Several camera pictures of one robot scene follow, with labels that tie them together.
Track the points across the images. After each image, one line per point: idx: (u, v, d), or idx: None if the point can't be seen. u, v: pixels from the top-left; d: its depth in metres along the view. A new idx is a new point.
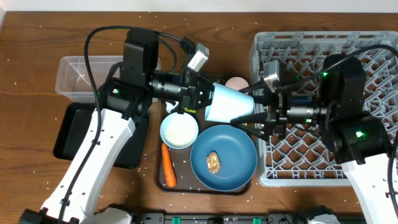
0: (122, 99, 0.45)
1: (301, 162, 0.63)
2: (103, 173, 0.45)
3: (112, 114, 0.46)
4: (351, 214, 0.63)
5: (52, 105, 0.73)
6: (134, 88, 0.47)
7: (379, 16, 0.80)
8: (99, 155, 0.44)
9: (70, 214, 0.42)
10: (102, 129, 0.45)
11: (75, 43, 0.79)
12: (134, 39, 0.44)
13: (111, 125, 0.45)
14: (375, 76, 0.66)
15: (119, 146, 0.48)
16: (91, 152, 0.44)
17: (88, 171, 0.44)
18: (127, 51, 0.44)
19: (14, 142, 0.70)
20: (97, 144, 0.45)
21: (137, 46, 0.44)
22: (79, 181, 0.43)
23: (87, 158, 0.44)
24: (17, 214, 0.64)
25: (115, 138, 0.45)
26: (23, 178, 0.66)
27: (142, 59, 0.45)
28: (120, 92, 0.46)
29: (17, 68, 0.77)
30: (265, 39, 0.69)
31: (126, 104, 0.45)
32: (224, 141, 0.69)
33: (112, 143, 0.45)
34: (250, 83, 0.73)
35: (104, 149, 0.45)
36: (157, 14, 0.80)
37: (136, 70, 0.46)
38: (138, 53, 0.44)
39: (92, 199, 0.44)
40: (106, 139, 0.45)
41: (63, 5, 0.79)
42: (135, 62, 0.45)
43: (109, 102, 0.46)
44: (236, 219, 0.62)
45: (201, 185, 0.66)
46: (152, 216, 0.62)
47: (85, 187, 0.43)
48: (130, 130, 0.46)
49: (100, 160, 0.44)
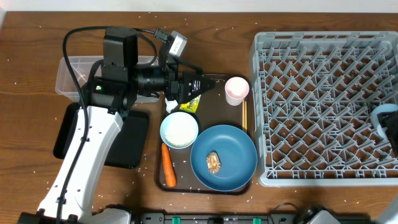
0: (104, 94, 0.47)
1: (301, 162, 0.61)
2: (96, 170, 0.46)
3: (97, 110, 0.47)
4: (351, 214, 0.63)
5: (53, 105, 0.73)
6: (116, 83, 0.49)
7: (379, 16, 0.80)
8: (88, 150, 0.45)
9: (69, 211, 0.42)
10: (90, 126, 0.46)
11: (75, 43, 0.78)
12: (112, 35, 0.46)
13: (97, 121, 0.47)
14: (375, 76, 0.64)
15: (109, 142, 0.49)
16: (81, 149, 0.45)
17: (81, 168, 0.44)
18: (107, 47, 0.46)
19: (15, 142, 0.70)
20: (87, 140, 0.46)
21: (115, 41, 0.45)
22: (73, 178, 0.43)
23: (78, 156, 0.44)
24: (16, 214, 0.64)
25: (104, 133, 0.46)
26: (23, 178, 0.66)
27: (122, 53, 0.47)
28: (104, 88, 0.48)
29: (17, 68, 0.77)
30: (265, 39, 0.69)
31: (111, 99, 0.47)
32: (222, 140, 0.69)
33: (101, 138, 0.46)
34: (250, 83, 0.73)
35: (94, 144, 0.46)
36: (157, 14, 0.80)
37: (118, 65, 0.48)
38: (119, 48, 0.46)
39: (88, 196, 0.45)
40: (94, 135, 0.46)
41: (63, 5, 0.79)
42: (116, 58, 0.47)
43: (94, 99, 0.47)
44: (236, 219, 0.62)
45: (201, 185, 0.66)
46: (152, 216, 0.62)
47: (80, 184, 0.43)
48: (117, 124, 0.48)
49: (89, 156, 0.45)
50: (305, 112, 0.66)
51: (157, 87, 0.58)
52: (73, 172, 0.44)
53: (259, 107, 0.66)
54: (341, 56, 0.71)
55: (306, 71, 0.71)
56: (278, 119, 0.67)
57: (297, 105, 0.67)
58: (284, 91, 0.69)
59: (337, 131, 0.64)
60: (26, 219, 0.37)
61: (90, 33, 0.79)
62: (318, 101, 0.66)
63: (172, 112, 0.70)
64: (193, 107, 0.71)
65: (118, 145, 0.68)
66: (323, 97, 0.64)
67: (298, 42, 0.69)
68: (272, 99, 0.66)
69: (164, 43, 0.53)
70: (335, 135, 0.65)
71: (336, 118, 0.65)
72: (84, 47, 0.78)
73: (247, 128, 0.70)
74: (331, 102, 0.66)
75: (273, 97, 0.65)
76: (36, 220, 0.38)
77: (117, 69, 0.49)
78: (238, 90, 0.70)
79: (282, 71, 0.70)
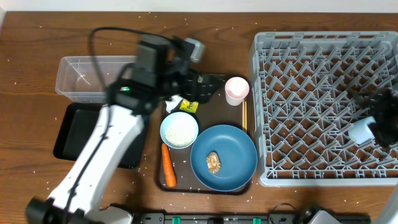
0: (130, 97, 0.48)
1: (301, 162, 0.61)
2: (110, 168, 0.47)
3: (121, 111, 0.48)
4: (351, 214, 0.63)
5: (53, 105, 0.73)
6: (143, 86, 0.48)
7: (379, 16, 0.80)
8: (107, 148, 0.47)
9: (76, 205, 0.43)
10: (111, 125, 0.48)
11: (75, 43, 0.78)
12: (147, 42, 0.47)
13: (119, 121, 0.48)
14: (374, 76, 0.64)
15: (126, 142, 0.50)
16: (100, 145, 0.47)
17: (97, 163, 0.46)
18: (140, 52, 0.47)
19: (15, 142, 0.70)
20: (106, 139, 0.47)
21: (149, 48, 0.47)
22: (87, 173, 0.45)
23: (96, 153, 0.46)
24: (16, 215, 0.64)
25: (123, 134, 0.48)
26: (23, 178, 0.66)
27: (153, 60, 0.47)
28: (130, 89, 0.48)
29: (17, 68, 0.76)
30: (265, 39, 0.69)
31: (135, 102, 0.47)
32: (223, 141, 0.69)
33: (120, 137, 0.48)
34: (250, 83, 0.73)
35: (113, 142, 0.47)
36: (157, 14, 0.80)
37: (148, 70, 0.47)
38: (151, 55, 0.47)
39: (98, 191, 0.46)
40: (114, 134, 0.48)
41: (63, 5, 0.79)
42: (146, 63, 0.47)
43: (119, 98, 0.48)
44: (236, 219, 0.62)
45: (201, 185, 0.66)
46: (152, 216, 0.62)
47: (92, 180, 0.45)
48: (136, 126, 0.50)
49: (107, 154, 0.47)
50: (305, 112, 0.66)
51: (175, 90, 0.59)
52: (89, 167, 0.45)
53: (259, 107, 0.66)
54: (341, 56, 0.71)
55: (306, 71, 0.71)
56: (278, 119, 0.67)
57: (297, 105, 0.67)
58: (284, 91, 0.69)
59: (337, 131, 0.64)
60: (36, 205, 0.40)
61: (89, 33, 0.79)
62: (318, 101, 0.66)
63: (172, 112, 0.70)
64: (193, 107, 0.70)
65: None
66: (323, 97, 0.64)
67: (298, 42, 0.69)
68: (272, 99, 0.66)
69: (185, 49, 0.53)
70: (335, 135, 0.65)
71: (336, 118, 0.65)
72: (84, 47, 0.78)
73: (247, 128, 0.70)
74: (331, 102, 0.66)
75: (273, 97, 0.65)
76: (46, 206, 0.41)
77: (145, 75, 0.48)
78: (238, 89, 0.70)
79: (282, 71, 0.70)
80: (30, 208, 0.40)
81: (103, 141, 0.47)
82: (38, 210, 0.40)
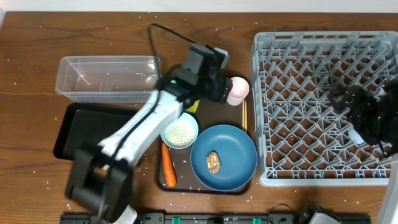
0: (174, 89, 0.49)
1: (301, 162, 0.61)
2: (150, 137, 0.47)
3: (166, 98, 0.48)
4: (351, 214, 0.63)
5: (53, 105, 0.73)
6: (186, 84, 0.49)
7: (379, 16, 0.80)
8: (153, 122, 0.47)
9: (123, 154, 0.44)
10: (158, 102, 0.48)
11: (75, 43, 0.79)
12: (196, 47, 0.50)
13: (166, 101, 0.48)
14: (374, 76, 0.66)
15: (166, 121, 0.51)
16: (147, 117, 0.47)
17: (143, 130, 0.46)
18: (189, 55, 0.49)
19: (15, 142, 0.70)
20: (153, 112, 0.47)
21: (198, 53, 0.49)
22: (135, 133, 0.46)
23: (143, 121, 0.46)
24: (16, 215, 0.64)
25: (167, 113, 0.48)
26: (23, 178, 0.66)
27: (199, 63, 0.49)
28: (176, 83, 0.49)
29: (17, 68, 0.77)
30: (265, 39, 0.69)
31: (177, 94, 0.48)
32: (223, 140, 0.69)
33: (165, 116, 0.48)
34: (250, 83, 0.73)
35: (158, 117, 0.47)
36: (157, 14, 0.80)
37: (192, 71, 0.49)
38: (198, 59, 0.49)
39: (137, 155, 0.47)
40: (160, 111, 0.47)
41: (63, 5, 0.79)
42: (193, 65, 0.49)
43: (166, 89, 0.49)
44: (236, 219, 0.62)
45: (201, 185, 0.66)
46: (152, 216, 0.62)
47: (136, 143, 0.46)
48: (175, 114, 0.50)
49: (151, 126, 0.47)
50: (305, 112, 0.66)
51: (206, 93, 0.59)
52: (135, 132, 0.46)
53: (259, 107, 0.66)
54: (341, 56, 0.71)
55: (306, 71, 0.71)
56: (278, 119, 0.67)
57: (297, 105, 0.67)
58: (284, 91, 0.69)
59: (337, 131, 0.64)
60: (88, 148, 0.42)
61: (89, 33, 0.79)
62: (318, 101, 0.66)
63: None
64: (193, 107, 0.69)
65: None
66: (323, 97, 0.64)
67: (298, 42, 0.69)
68: (272, 99, 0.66)
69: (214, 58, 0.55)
70: (335, 135, 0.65)
71: (336, 118, 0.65)
72: (84, 47, 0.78)
73: (247, 128, 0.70)
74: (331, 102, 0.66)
75: (273, 97, 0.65)
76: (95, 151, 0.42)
77: (189, 74, 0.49)
78: (238, 89, 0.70)
79: (282, 71, 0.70)
80: (80, 150, 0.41)
81: (150, 113, 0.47)
82: (87, 154, 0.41)
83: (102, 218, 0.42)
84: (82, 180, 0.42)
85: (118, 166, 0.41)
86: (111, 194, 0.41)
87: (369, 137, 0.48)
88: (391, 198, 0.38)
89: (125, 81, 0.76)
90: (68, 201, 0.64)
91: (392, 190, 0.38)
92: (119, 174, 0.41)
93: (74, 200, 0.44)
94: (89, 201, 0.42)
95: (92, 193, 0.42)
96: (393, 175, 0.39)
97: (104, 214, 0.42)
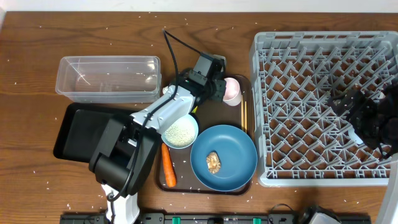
0: (188, 86, 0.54)
1: (301, 162, 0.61)
2: (170, 121, 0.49)
3: (183, 91, 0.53)
4: (351, 214, 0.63)
5: (53, 105, 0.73)
6: (197, 85, 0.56)
7: (379, 15, 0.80)
8: (174, 106, 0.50)
9: (151, 124, 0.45)
10: (177, 93, 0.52)
11: (75, 43, 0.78)
12: (206, 55, 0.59)
13: (183, 93, 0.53)
14: (375, 76, 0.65)
15: (182, 112, 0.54)
16: (168, 102, 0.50)
17: (166, 109, 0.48)
18: (199, 60, 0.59)
19: (15, 142, 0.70)
20: (173, 99, 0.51)
21: (208, 58, 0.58)
22: (160, 110, 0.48)
23: (166, 104, 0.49)
24: (16, 215, 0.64)
25: (184, 102, 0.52)
26: (23, 178, 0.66)
27: (208, 68, 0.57)
28: (189, 83, 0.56)
29: (17, 68, 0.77)
30: (265, 39, 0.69)
31: (191, 89, 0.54)
32: (223, 140, 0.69)
33: (182, 104, 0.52)
34: (250, 84, 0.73)
35: (178, 104, 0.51)
36: (157, 14, 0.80)
37: (202, 73, 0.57)
38: (208, 63, 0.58)
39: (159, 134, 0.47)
40: (179, 99, 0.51)
41: (63, 5, 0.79)
42: (203, 68, 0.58)
43: (182, 86, 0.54)
44: (236, 219, 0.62)
45: (201, 185, 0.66)
46: (152, 216, 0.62)
47: (161, 119, 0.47)
48: (187, 108, 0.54)
49: (172, 109, 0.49)
50: (305, 112, 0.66)
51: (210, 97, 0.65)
52: (160, 110, 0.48)
53: (259, 107, 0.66)
54: (341, 56, 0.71)
55: (306, 71, 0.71)
56: (278, 119, 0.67)
57: (297, 105, 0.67)
58: (284, 91, 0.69)
59: (337, 131, 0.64)
60: (117, 117, 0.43)
61: (89, 33, 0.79)
62: (318, 101, 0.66)
63: None
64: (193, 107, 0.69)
65: None
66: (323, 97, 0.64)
67: (298, 42, 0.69)
68: (272, 99, 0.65)
69: (220, 65, 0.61)
70: (335, 135, 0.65)
71: (336, 118, 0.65)
72: (84, 47, 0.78)
73: (247, 128, 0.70)
74: None
75: (273, 97, 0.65)
76: (127, 121, 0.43)
77: (199, 76, 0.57)
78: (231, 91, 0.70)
79: (282, 71, 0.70)
80: (112, 119, 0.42)
81: (171, 99, 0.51)
82: (119, 123, 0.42)
83: (129, 186, 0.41)
84: (109, 149, 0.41)
85: (148, 134, 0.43)
86: (138, 162, 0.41)
87: (370, 139, 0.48)
88: (389, 202, 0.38)
89: (124, 81, 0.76)
90: (68, 201, 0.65)
91: (392, 188, 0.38)
92: (148, 141, 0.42)
93: (98, 171, 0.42)
94: (113, 170, 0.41)
95: (117, 163, 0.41)
96: (392, 178, 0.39)
97: (131, 181, 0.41)
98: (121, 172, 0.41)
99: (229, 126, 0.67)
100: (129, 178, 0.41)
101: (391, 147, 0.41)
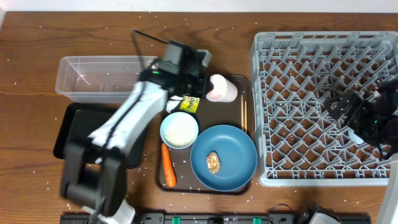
0: (158, 79, 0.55)
1: (301, 162, 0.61)
2: (140, 124, 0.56)
3: (151, 89, 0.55)
4: (351, 214, 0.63)
5: (53, 105, 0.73)
6: (168, 74, 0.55)
7: (379, 16, 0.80)
8: (139, 111, 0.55)
9: (114, 142, 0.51)
10: (143, 91, 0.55)
11: (75, 43, 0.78)
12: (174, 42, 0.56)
13: (150, 91, 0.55)
14: (375, 76, 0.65)
15: (153, 109, 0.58)
16: (134, 106, 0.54)
17: (131, 117, 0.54)
18: (168, 48, 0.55)
19: (15, 142, 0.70)
20: (139, 101, 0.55)
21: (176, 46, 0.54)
22: (124, 121, 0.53)
23: (131, 110, 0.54)
24: (16, 214, 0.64)
25: (152, 101, 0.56)
26: (23, 178, 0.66)
27: (179, 56, 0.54)
28: (160, 73, 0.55)
29: (17, 68, 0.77)
30: (265, 39, 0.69)
31: (161, 82, 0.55)
32: (223, 140, 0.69)
33: (150, 103, 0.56)
34: (250, 83, 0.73)
35: (143, 105, 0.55)
36: (158, 14, 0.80)
37: (173, 62, 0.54)
38: (177, 51, 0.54)
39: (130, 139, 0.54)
40: (146, 99, 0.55)
41: (63, 5, 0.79)
42: (173, 56, 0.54)
43: (150, 80, 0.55)
44: (236, 219, 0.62)
45: (201, 185, 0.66)
46: (152, 216, 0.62)
47: (125, 128, 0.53)
48: (160, 102, 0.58)
49: (135, 116, 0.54)
50: (305, 112, 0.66)
51: (189, 92, 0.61)
52: (124, 120, 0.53)
53: (259, 107, 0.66)
54: (341, 56, 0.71)
55: (306, 71, 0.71)
56: (278, 119, 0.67)
57: (297, 105, 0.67)
58: (284, 91, 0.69)
59: (337, 131, 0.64)
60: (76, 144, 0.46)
61: (89, 33, 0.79)
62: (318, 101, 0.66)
63: (172, 112, 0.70)
64: (193, 107, 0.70)
65: None
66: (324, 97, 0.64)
67: (298, 42, 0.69)
68: (272, 99, 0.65)
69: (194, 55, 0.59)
70: (335, 135, 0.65)
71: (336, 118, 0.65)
72: (84, 47, 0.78)
73: (247, 128, 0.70)
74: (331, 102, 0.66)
75: (273, 97, 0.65)
76: (85, 143, 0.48)
77: (170, 65, 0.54)
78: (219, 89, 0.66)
79: (282, 71, 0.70)
80: (71, 145, 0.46)
81: (136, 102, 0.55)
82: (78, 149, 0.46)
83: (102, 208, 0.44)
84: (76, 173, 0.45)
85: (109, 154, 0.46)
86: (104, 182, 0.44)
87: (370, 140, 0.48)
88: (388, 203, 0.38)
89: (124, 81, 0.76)
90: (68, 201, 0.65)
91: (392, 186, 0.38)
92: (112, 162, 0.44)
93: (71, 198, 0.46)
94: (84, 197, 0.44)
95: (87, 184, 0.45)
96: (391, 178, 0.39)
97: (103, 203, 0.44)
98: (92, 196, 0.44)
99: (227, 126, 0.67)
100: (100, 197, 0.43)
101: (392, 147, 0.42)
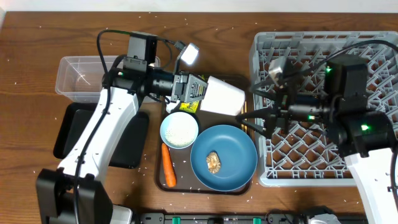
0: (125, 80, 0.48)
1: (301, 162, 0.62)
2: (114, 139, 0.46)
3: (120, 93, 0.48)
4: (350, 214, 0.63)
5: (53, 105, 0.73)
6: (136, 73, 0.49)
7: (378, 15, 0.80)
8: (108, 121, 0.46)
9: (86, 170, 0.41)
10: (111, 102, 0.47)
11: (75, 43, 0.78)
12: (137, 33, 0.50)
13: (119, 99, 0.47)
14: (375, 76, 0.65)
15: (125, 118, 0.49)
16: (102, 119, 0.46)
17: (101, 133, 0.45)
18: (131, 43, 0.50)
19: (15, 142, 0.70)
20: (108, 114, 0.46)
21: (140, 38, 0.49)
22: (92, 142, 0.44)
23: (99, 126, 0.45)
24: (17, 214, 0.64)
25: (123, 110, 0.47)
26: (23, 178, 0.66)
27: (144, 49, 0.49)
28: (125, 74, 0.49)
29: (17, 68, 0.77)
30: (265, 40, 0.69)
31: (130, 83, 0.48)
32: (222, 141, 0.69)
33: (120, 113, 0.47)
34: (250, 83, 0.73)
35: (114, 117, 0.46)
36: (157, 14, 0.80)
37: (139, 58, 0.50)
38: (142, 45, 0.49)
39: (106, 157, 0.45)
40: (115, 111, 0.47)
41: (63, 5, 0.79)
42: (140, 51, 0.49)
43: (115, 84, 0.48)
44: (236, 219, 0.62)
45: (201, 185, 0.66)
46: (151, 216, 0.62)
47: (97, 148, 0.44)
48: (134, 107, 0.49)
49: (107, 131, 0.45)
50: None
51: (165, 91, 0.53)
52: (94, 138, 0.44)
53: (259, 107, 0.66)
54: None
55: None
56: None
57: None
58: None
59: None
60: (45, 176, 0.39)
61: (89, 33, 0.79)
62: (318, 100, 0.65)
63: (172, 112, 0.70)
64: (193, 107, 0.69)
65: (120, 145, 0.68)
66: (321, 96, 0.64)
67: (298, 42, 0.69)
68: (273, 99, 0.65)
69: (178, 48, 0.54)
70: None
71: None
72: (84, 47, 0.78)
73: (247, 128, 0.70)
74: None
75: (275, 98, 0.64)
76: (56, 176, 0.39)
77: (137, 62, 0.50)
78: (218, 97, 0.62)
79: None
80: (40, 178, 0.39)
81: (105, 116, 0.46)
82: (49, 180, 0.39)
83: None
84: (53, 207, 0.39)
85: (84, 185, 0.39)
86: (83, 211, 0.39)
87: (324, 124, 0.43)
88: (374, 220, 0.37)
89: None
90: None
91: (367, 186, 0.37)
92: (87, 193, 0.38)
93: None
94: None
95: (67, 213, 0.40)
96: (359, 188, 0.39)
97: None
98: None
99: (226, 126, 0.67)
100: None
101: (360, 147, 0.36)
